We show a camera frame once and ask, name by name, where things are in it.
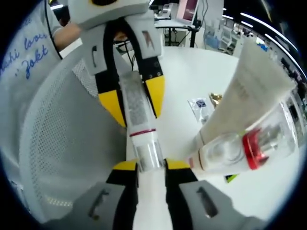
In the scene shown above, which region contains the gold foil skincare sachet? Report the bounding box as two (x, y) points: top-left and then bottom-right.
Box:
(208, 92), (224, 106)

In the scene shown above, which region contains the skincare pump bottle red collar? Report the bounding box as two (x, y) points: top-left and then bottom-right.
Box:
(241, 102), (300, 171)

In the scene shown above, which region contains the blue water jug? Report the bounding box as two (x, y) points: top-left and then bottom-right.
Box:
(203, 33), (218, 50)

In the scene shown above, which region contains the white mesh chair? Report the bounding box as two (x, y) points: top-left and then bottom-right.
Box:
(19, 58), (128, 223)

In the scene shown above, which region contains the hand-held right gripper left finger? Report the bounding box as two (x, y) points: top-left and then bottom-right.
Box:
(69, 159), (140, 230)

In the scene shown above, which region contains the white skincare tube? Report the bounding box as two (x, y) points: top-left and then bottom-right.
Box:
(195, 38), (296, 149)

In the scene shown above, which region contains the thin black worn cable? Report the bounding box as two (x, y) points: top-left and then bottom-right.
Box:
(44, 0), (63, 60)

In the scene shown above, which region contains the green black skincare sachet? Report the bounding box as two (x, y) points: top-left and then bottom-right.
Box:
(224, 173), (239, 184)

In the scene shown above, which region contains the clear skincare sachet blue square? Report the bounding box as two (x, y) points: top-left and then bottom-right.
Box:
(187, 97), (215, 125)

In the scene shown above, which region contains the white office chair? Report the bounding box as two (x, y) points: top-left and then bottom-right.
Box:
(220, 31), (237, 52)

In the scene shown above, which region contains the pink screen monitor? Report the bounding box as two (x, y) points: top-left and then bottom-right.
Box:
(177, 0), (200, 23)

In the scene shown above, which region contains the black tripod stand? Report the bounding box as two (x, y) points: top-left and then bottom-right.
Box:
(189, 20), (201, 48)

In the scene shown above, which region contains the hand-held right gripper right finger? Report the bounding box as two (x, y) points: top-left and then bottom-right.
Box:
(164, 158), (240, 230)

